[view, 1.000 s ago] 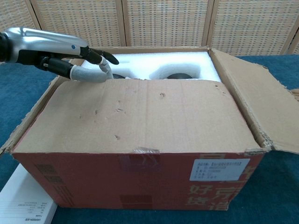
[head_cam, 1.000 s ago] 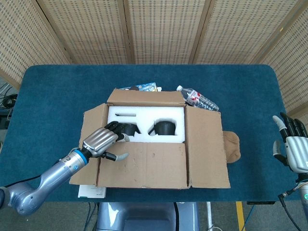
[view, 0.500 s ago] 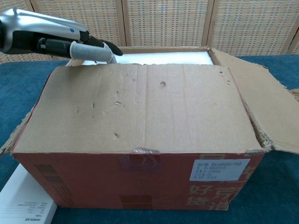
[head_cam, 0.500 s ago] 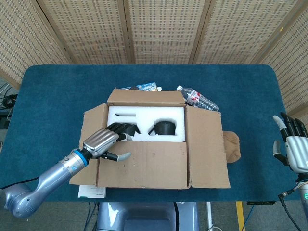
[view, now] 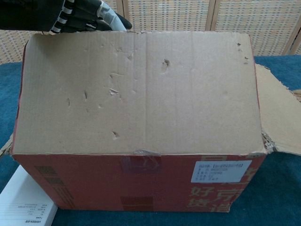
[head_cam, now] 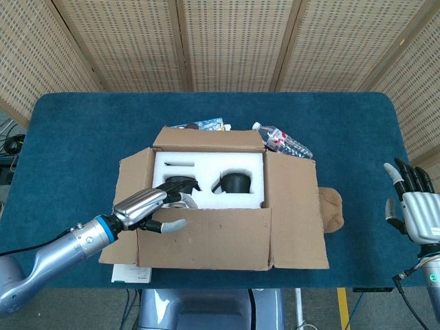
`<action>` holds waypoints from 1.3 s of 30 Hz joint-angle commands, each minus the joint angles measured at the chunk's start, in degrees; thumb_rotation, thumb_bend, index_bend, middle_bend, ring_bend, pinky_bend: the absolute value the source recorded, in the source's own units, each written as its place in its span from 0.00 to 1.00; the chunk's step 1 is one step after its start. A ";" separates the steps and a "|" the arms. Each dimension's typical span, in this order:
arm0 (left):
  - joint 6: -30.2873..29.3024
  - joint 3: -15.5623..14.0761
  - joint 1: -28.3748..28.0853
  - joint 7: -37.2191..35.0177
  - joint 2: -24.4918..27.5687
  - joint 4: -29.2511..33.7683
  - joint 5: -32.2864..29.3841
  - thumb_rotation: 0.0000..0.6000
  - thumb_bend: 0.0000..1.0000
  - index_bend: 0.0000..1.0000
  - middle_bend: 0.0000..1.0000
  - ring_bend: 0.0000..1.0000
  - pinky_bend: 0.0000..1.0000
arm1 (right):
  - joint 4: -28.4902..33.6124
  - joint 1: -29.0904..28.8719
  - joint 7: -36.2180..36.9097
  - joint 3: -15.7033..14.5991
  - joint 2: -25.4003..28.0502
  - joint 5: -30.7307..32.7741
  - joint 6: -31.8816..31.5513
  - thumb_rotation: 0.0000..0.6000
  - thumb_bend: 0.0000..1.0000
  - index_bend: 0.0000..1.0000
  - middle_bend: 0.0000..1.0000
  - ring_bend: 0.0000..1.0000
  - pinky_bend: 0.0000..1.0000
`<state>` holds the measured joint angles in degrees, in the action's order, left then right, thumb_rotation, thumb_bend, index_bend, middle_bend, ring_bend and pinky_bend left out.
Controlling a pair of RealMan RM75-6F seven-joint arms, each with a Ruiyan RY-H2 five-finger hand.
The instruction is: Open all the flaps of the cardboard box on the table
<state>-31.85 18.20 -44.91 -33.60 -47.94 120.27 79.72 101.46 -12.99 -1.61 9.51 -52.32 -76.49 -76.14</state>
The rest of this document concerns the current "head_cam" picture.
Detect black mug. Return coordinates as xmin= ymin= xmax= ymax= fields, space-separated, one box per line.
xmin=210 ymin=170 xmax=254 ymax=195

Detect white foam insert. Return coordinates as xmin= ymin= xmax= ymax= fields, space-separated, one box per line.
xmin=152 ymin=151 xmax=266 ymax=210

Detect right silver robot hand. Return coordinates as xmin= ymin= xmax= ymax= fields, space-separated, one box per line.
xmin=383 ymin=157 xmax=440 ymax=246

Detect white flat carton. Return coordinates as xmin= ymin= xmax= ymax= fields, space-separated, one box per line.
xmin=111 ymin=263 xmax=153 ymax=285

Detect brown plush bear toy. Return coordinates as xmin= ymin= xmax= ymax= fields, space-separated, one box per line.
xmin=318 ymin=187 xmax=346 ymax=234

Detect clear plastic water bottle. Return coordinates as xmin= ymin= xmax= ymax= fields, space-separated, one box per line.
xmin=252 ymin=122 xmax=314 ymax=160

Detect red cardboard box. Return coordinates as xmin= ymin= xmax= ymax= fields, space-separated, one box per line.
xmin=98 ymin=125 xmax=331 ymax=273

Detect woven folding screen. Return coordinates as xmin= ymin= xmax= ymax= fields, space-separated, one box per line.
xmin=0 ymin=0 xmax=440 ymax=166

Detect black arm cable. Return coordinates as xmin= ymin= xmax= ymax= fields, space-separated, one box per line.
xmin=393 ymin=257 xmax=437 ymax=330
xmin=0 ymin=229 xmax=74 ymax=257

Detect black teapot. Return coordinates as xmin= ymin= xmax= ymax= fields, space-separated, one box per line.
xmin=163 ymin=175 xmax=202 ymax=195

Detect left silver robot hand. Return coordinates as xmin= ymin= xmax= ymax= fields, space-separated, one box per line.
xmin=112 ymin=181 xmax=199 ymax=235

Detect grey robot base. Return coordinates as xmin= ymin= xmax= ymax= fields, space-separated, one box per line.
xmin=137 ymin=287 xmax=286 ymax=330

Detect black table control panel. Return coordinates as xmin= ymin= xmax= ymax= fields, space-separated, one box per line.
xmin=352 ymin=287 xmax=395 ymax=294

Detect black floor cables bundle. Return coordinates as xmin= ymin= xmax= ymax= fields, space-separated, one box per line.
xmin=0 ymin=116 xmax=27 ymax=156

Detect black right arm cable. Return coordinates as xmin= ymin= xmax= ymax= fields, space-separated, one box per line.
xmin=393 ymin=257 xmax=437 ymax=330

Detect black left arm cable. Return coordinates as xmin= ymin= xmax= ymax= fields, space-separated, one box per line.
xmin=0 ymin=229 xmax=74 ymax=257

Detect blue snack package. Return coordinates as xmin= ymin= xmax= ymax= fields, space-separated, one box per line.
xmin=168 ymin=116 xmax=233 ymax=133

